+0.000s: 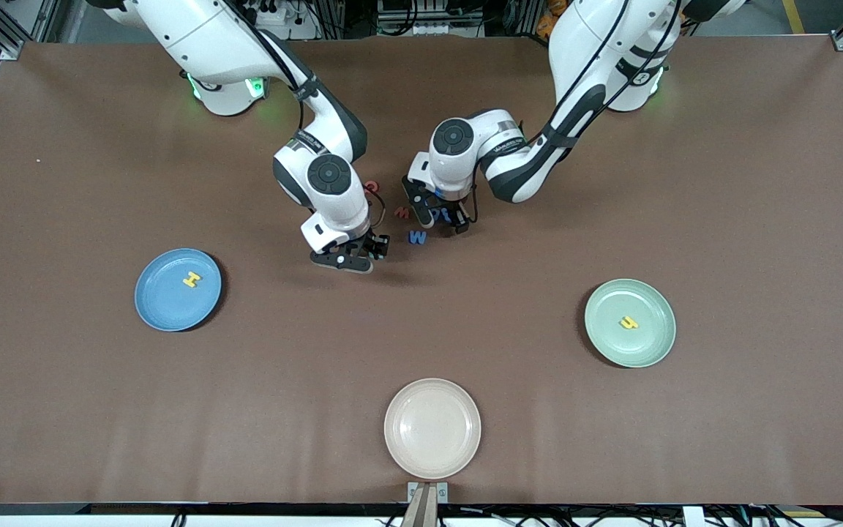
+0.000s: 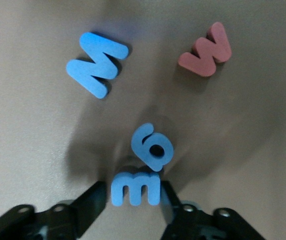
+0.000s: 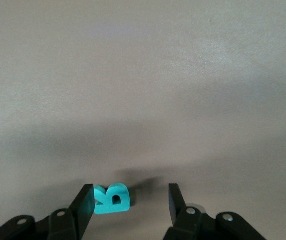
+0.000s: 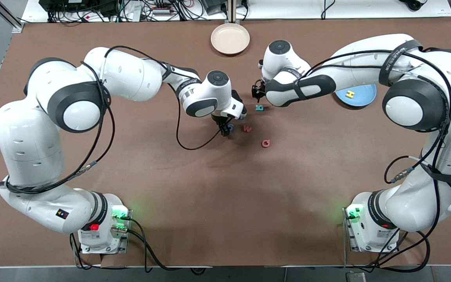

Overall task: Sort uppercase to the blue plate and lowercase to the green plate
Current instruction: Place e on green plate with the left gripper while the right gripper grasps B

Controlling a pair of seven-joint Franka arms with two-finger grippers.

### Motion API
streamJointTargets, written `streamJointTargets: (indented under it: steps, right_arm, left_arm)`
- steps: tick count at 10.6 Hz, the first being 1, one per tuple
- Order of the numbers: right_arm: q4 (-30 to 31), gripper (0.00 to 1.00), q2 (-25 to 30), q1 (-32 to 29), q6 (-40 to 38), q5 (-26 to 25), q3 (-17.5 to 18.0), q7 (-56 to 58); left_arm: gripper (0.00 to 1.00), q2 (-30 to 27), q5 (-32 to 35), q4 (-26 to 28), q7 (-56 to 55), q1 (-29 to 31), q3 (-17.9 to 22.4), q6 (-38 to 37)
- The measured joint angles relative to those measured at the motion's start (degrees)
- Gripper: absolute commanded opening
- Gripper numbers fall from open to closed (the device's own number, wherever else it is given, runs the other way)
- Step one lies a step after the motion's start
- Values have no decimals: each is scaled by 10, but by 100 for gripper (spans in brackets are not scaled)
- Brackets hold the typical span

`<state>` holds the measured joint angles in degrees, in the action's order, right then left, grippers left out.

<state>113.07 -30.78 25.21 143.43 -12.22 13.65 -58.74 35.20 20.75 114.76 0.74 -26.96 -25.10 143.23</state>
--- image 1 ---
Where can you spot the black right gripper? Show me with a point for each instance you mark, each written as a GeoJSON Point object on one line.
{"type": "Point", "coordinates": [375, 244]}

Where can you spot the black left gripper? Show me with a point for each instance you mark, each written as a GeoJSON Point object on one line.
{"type": "Point", "coordinates": [457, 212]}

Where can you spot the blue foam uppercase W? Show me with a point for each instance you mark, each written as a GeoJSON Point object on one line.
{"type": "Point", "coordinates": [417, 237]}

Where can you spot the yellow foam letter H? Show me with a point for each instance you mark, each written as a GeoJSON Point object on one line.
{"type": "Point", "coordinates": [192, 279]}

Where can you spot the yellow foam lowercase h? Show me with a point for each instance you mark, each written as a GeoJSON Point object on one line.
{"type": "Point", "coordinates": [628, 322]}

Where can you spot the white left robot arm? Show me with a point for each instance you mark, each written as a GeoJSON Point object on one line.
{"type": "Point", "coordinates": [597, 44]}

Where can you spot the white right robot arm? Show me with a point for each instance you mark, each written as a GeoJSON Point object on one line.
{"type": "Point", "coordinates": [209, 36]}

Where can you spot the green plate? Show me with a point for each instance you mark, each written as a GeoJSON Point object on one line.
{"type": "Point", "coordinates": [612, 307]}

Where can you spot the beige plate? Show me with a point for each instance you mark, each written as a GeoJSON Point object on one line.
{"type": "Point", "coordinates": [432, 428]}

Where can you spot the blue plate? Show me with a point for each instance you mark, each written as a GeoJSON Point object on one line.
{"type": "Point", "coordinates": [165, 300]}

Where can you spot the white socket box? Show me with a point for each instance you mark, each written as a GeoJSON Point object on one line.
{"type": "Point", "coordinates": [429, 25]}

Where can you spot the orange mesh bag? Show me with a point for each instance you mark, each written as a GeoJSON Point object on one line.
{"type": "Point", "coordinates": [547, 18]}

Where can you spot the metal table edge bracket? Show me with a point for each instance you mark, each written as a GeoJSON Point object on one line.
{"type": "Point", "coordinates": [413, 489]}

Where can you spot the aluminium profile post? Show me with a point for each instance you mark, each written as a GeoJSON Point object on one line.
{"type": "Point", "coordinates": [421, 512]}

